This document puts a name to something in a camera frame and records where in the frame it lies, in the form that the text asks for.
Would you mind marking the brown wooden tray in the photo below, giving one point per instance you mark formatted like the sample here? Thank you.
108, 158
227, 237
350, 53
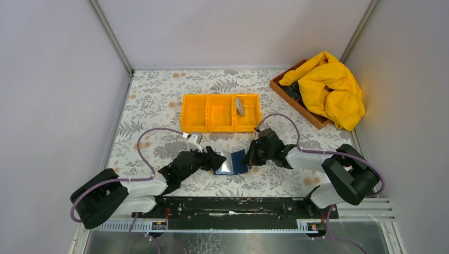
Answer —
296, 102

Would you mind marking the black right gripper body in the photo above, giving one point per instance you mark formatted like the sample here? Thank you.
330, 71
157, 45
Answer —
261, 154

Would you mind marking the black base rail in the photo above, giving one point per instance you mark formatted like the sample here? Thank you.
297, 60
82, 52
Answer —
236, 213

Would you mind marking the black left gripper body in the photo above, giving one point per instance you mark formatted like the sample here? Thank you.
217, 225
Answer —
199, 161

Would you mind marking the blue leather card holder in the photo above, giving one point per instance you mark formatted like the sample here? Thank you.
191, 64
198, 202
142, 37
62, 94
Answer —
233, 165

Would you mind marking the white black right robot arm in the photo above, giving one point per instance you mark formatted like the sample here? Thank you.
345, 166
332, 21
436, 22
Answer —
351, 178

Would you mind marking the yellow plastic bin left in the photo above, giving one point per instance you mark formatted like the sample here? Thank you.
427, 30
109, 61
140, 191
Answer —
194, 114

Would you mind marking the yellow cloth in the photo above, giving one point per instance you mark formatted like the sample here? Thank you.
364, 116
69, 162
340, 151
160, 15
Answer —
328, 89

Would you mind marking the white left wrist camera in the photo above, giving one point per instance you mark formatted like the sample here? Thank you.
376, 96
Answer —
193, 141

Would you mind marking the yellow plastic bin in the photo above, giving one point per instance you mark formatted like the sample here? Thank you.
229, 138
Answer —
253, 115
194, 114

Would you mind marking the yellow plastic bin right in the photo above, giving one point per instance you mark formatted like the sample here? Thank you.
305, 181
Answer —
253, 115

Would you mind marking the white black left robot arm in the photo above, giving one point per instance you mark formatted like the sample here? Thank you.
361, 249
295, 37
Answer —
107, 195

